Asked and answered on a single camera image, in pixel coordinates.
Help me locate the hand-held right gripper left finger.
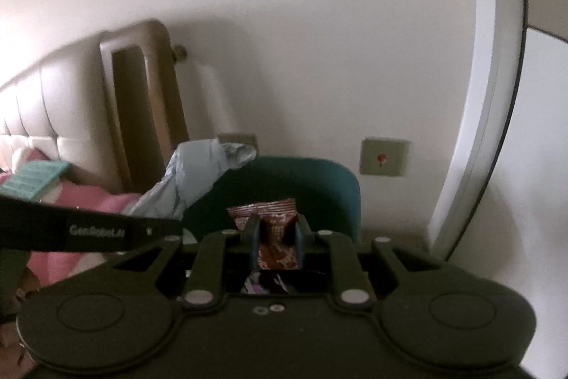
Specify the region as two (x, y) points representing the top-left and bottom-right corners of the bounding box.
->
(111, 214), (262, 309)

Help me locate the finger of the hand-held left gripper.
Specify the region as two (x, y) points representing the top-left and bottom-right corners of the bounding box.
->
(126, 215), (184, 251)

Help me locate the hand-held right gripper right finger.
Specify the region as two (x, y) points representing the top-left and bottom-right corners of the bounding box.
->
(294, 214), (445, 311)

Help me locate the red snack packet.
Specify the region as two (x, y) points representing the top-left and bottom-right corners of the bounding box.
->
(226, 198), (297, 272)

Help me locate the teal bin with deer print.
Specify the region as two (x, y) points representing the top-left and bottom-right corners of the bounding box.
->
(181, 156), (361, 258)

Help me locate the light blue plastic bag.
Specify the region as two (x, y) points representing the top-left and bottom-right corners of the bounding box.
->
(130, 138), (259, 223)

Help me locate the purple printed wrapper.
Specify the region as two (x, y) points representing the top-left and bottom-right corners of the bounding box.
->
(240, 269), (292, 296)

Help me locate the pink plush toy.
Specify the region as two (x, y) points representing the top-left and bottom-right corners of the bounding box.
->
(0, 147), (145, 287)

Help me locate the teal cloth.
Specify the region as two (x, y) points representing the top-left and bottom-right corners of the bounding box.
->
(0, 159), (70, 201)

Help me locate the beige padded headboard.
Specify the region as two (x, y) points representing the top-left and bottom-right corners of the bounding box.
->
(0, 49), (130, 193)

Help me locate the wooden headboard side panel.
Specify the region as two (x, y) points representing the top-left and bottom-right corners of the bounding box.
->
(98, 19), (192, 194)

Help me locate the white wardrobe with taupe panels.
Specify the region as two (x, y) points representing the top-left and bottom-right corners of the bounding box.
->
(427, 0), (568, 366)

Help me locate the beige wall socket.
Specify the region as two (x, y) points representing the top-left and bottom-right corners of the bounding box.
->
(217, 131), (259, 154)

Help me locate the beige wall switch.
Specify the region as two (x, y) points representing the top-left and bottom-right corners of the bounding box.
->
(360, 136), (412, 179)

